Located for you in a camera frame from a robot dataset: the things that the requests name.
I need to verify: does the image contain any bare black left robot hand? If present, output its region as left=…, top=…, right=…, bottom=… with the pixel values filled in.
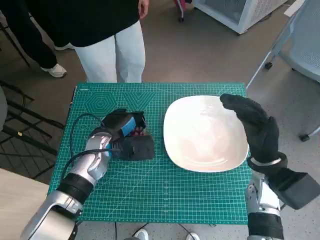
left=101, top=108, right=147, bottom=142

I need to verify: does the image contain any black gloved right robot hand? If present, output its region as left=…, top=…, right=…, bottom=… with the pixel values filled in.
left=219, top=93, right=281, bottom=164

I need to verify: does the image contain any person's hand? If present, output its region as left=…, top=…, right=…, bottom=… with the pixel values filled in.
left=138, top=0, right=150, bottom=20

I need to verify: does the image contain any red toy grape bunch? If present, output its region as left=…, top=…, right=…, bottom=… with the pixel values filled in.
left=129, top=125, right=147, bottom=137

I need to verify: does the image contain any white square plate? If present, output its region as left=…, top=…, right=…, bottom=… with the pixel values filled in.
left=163, top=95, right=250, bottom=173

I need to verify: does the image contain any pink chair with castors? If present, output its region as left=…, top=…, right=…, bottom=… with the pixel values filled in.
left=172, top=0, right=193, bottom=23

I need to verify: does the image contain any person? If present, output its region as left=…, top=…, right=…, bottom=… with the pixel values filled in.
left=27, top=0, right=151, bottom=83
left=0, top=0, right=76, bottom=78

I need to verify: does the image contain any green cutting mat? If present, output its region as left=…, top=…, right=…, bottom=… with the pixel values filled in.
left=47, top=82, right=250, bottom=224

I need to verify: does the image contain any white mesh cabinet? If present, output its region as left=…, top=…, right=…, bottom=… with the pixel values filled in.
left=193, top=0, right=291, bottom=36

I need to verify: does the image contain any grey mesh chair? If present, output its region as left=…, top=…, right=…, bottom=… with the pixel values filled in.
left=246, top=0, right=320, bottom=142

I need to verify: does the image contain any black metal rack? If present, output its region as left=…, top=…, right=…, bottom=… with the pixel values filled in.
left=0, top=79, right=63, bottom=180

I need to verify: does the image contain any grey round seat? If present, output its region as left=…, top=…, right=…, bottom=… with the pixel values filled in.
left=0, top=86, right=8, bottom=132

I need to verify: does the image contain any beige flat board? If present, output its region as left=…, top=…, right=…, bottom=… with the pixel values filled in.
left=286, top=0, right=305, bottom=17

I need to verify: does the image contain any light wooden desk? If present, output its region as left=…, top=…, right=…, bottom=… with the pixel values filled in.
left=0, top=167, right=51, bottom=240

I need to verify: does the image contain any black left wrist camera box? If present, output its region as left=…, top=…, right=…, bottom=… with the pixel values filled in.
left=111, top=134, right=155, bottom=162

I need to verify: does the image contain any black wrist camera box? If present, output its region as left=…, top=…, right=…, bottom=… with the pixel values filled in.
left=266, top=168, right=320, bottom=210
left=111, top=134, right=155, bottom=162

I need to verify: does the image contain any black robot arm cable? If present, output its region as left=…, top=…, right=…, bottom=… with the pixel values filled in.
left=67, top=113, right=123, bottom=173

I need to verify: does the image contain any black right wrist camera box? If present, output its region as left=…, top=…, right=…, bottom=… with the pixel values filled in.
left=266, top=168, right=320, bottom=210

